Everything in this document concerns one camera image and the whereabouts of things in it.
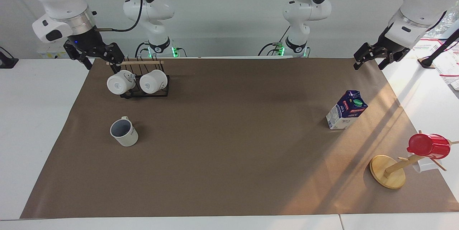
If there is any white paper with red print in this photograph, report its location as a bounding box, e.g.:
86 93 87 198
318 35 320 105
412 38 459 91

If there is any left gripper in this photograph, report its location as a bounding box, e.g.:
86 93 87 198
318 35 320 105
353 25 410 71

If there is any wooden mug tree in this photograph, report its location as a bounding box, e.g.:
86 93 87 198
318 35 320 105
369 130 459 190

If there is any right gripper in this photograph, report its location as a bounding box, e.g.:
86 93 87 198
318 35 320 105
63 27 125 74

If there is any black cable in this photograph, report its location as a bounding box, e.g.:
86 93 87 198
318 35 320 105
134 41 150 58
257 25 292 57
94 0 144 33

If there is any red cup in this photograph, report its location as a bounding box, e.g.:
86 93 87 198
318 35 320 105
406 133 451 160

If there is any black wire mug rack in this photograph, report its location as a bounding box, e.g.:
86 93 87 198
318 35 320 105
106 56 170 99

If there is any white cup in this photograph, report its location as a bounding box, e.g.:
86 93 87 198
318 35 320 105
411 158 436 173

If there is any blue and white milk carton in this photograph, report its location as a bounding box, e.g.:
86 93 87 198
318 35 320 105
325 90 369 130

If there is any white mug with grey inside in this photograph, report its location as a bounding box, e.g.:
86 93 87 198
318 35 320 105
109 116 139 147

